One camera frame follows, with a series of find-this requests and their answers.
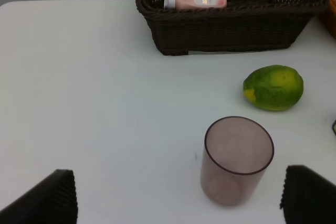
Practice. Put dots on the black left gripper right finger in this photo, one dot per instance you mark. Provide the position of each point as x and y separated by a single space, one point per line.
307 197

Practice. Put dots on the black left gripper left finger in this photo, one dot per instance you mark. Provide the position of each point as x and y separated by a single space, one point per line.
53 200

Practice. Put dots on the translucent purple plastic cup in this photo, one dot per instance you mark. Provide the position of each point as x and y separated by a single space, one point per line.
237 151

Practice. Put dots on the green lime fruit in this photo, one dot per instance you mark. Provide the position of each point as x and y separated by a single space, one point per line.
274 88

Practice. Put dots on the dark brown wicker basket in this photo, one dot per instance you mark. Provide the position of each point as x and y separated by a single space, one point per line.
243 25

